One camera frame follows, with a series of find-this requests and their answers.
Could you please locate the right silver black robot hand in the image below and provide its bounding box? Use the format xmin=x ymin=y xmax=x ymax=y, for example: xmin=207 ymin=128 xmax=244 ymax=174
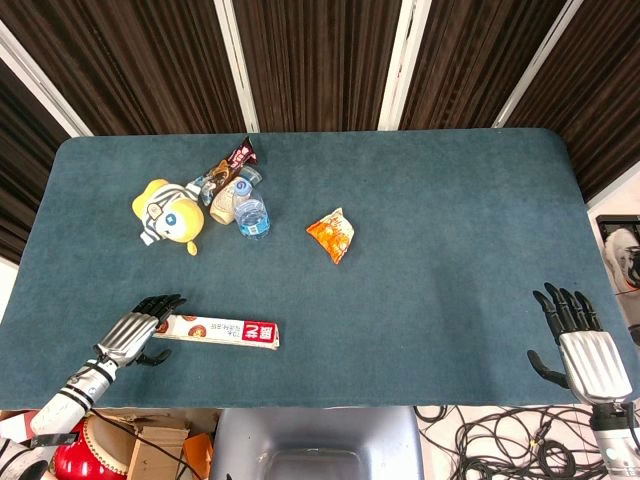
xmin=526 ymin=282 xmax=634 ymax=405

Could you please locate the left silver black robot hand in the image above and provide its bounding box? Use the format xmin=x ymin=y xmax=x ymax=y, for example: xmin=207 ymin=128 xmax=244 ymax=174
xmin=94 ymin=293 xmax=188 ymax=368

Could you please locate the long white red box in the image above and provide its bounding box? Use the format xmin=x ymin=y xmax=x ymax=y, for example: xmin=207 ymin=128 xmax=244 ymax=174
xmin=152 ymin=313 xmax=281 ymax=351

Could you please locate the brown cardboard box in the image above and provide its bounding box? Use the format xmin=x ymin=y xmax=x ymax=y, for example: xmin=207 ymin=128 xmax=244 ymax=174
xmin=92 ymin=407 xmax=220 ymax=480

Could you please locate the white sneaker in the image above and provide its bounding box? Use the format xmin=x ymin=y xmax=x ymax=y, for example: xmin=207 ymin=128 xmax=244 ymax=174
xmin=602 ymin=228 xmax=640 ymax=291

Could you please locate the red white drum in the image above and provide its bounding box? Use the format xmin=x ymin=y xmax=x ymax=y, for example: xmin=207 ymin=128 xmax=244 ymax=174
xmin=53 ymin=414 xmax=132 ymax=480

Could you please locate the yellow striped plush toy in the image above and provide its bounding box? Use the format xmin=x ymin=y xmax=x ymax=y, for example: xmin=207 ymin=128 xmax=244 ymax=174
xmin=131 ymin=178 xmax=206 ymax=257

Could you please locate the beige drink bottle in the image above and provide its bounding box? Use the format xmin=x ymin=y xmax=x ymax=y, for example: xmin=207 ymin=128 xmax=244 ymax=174
xmin=208 ymin=179 xmax=246 ymax=225

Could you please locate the brown snack packet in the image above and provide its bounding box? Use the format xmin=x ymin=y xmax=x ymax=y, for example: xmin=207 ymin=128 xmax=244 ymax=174
xmin=191 ymin=158 xmax=236 ymax=206

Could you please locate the clear plastic water bottle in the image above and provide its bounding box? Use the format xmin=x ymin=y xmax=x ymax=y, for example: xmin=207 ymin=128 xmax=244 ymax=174
xmin=232 ymin=167 xmax=272 ymax=239

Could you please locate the blue felt table mat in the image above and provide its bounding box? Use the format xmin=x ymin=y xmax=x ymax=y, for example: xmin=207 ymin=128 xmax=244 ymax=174
xmin=0 ymin=128 xmax=640 ymax=410

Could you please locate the dark red snack wrapper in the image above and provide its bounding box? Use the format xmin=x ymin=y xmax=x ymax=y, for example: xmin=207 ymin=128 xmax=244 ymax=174
xmin=228 ymin=135 xmax=259 ymax=169

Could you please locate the grey plastic bin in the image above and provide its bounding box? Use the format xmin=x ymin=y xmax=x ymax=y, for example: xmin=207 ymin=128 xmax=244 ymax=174
xmin=209 ymin=406 xmax=425 ymax=480

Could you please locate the orange white snack bag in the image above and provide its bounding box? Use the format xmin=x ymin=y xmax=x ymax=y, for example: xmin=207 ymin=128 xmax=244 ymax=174
xmin=305 ymin=207 xmax=357 ymax=265

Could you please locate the black cable tangle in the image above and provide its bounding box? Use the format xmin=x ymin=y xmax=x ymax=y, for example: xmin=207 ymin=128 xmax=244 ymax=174
xmin=414 ymin=403 xmax=609 ymax=480

